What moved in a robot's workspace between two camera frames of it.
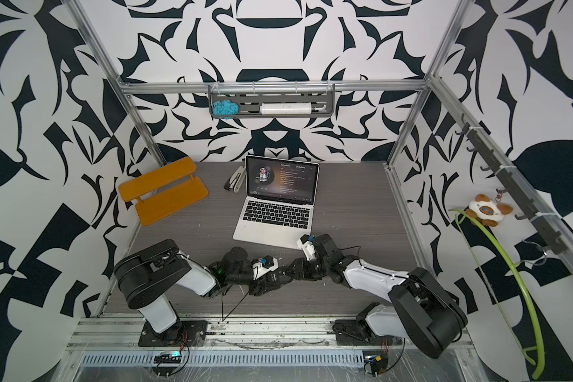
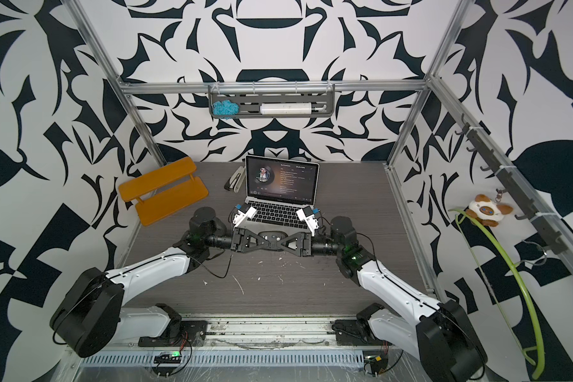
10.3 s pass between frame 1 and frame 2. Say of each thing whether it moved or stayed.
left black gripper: moved
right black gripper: moved
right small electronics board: stayed
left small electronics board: stayed
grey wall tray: stayed
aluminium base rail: stayed
